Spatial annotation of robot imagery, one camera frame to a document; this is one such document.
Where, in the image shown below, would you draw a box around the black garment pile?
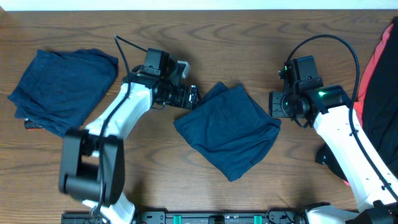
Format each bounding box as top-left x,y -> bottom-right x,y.
314,17 -> 398,183

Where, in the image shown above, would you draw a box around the folded navy shorts stack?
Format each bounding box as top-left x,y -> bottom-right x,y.
8,49 -> 118,137

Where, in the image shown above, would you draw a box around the navy blue shorts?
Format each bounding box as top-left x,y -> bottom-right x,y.
174,82 -> 281,182

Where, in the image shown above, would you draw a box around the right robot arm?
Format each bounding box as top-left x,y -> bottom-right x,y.
269,85 -> 397,223

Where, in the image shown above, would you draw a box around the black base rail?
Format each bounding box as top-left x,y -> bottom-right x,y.
60,211 -> 304,224

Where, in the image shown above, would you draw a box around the red black folded garment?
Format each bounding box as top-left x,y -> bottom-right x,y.
24,118 -> 43,130

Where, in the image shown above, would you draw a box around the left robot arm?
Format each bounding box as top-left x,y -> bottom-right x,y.
59,72 -> 200,223

